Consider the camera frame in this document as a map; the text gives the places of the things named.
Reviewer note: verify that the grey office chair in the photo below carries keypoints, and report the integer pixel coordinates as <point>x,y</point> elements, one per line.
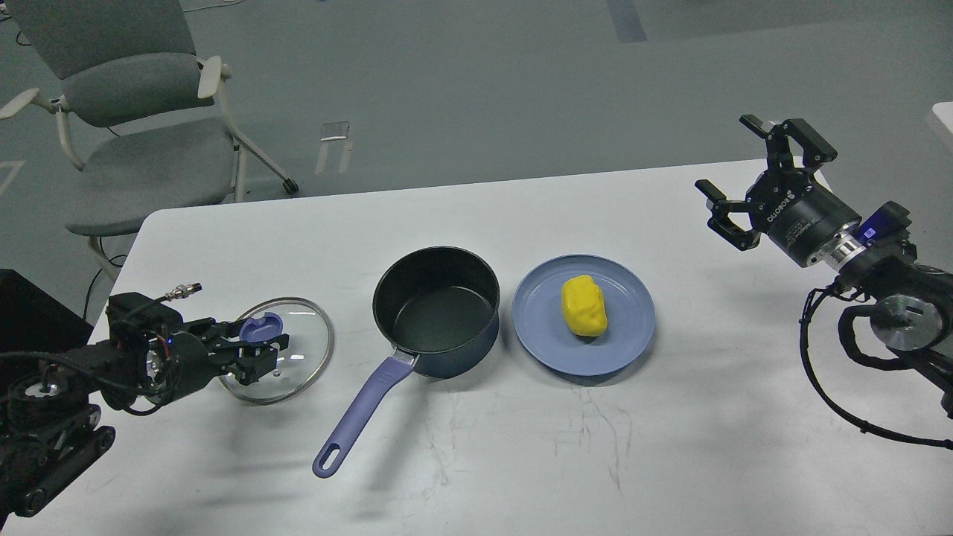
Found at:
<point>124,61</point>

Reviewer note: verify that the yellow toy potato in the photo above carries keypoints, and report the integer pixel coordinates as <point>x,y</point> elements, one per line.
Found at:
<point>583,306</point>

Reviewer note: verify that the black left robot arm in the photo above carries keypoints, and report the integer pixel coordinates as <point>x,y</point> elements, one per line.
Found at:
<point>51,430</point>

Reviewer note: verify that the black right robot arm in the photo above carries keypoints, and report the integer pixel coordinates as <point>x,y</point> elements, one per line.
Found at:
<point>897,314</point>

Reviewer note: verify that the glass pot lid purple knob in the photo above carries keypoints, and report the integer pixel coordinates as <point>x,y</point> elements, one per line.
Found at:
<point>311,342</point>

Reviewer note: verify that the blue plate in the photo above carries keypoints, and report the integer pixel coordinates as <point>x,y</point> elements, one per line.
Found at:
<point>542,331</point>

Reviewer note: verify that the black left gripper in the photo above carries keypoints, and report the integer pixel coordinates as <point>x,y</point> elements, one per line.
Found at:
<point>183,359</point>

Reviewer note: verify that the dark blue saucepan purple handle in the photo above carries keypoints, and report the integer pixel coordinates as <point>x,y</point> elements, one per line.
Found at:
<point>439,307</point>

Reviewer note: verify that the black box at left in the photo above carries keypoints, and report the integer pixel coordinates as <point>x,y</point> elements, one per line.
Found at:
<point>33,321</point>

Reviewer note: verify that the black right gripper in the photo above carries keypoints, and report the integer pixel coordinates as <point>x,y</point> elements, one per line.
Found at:
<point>800,216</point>

